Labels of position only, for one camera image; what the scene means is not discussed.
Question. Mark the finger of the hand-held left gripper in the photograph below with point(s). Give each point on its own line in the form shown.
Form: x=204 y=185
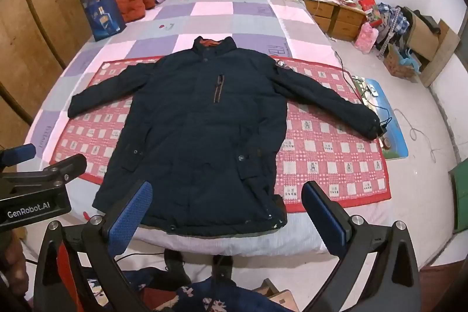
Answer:
x=69 y=165
x=22 y=153

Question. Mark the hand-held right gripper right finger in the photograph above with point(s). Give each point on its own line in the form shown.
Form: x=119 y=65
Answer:
x=325 y=217

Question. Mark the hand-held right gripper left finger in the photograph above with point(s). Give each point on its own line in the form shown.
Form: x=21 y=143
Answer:
x=131 y=215

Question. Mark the dark navy padded jacket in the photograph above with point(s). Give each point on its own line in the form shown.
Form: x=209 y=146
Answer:
x=204 y=136

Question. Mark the person's left hand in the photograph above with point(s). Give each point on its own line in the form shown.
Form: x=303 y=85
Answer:
x=12 y=261

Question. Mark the red checked mat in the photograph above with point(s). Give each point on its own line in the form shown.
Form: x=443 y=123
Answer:
x=329 y=158

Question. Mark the person's left black shoe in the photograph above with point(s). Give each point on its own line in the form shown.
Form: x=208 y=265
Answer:
x=174 y=259

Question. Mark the person's black shoe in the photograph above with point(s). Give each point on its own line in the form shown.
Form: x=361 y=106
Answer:
x=223 y=266
x=174 y=259

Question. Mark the brown cardboard piece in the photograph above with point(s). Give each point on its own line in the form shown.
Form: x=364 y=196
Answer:
x=281 y=299

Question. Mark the person's right black shoe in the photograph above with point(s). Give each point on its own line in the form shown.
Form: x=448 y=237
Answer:
x=223 y=266

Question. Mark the blue foam floor mat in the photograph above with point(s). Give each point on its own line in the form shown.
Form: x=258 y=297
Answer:
x=395 y=136

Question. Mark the person's blue floral pants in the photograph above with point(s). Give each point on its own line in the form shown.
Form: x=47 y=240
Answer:
x=204 y=297

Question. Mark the wooden wardrobe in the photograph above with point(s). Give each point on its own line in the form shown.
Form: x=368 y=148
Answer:
x=33 y=41

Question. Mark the green stool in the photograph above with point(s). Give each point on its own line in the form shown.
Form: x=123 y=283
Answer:
x=461 y=195

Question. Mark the blue tote bag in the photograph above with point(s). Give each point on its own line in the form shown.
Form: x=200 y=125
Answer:
x=104 y=17

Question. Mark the light blue plastic item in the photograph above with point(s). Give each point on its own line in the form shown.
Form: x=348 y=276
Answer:
x=411 y=60

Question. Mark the pink plastic bag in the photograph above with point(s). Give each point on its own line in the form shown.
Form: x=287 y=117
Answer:
x=365 y=38

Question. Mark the wooden nightstand with drawers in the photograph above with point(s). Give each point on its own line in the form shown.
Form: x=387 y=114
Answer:
x=343 y=23

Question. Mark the patchwork bedsheet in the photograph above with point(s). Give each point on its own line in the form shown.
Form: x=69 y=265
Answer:
x=204 y=12

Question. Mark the blue plaid cloth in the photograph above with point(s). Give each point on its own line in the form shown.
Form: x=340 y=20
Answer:
x=393 y=19

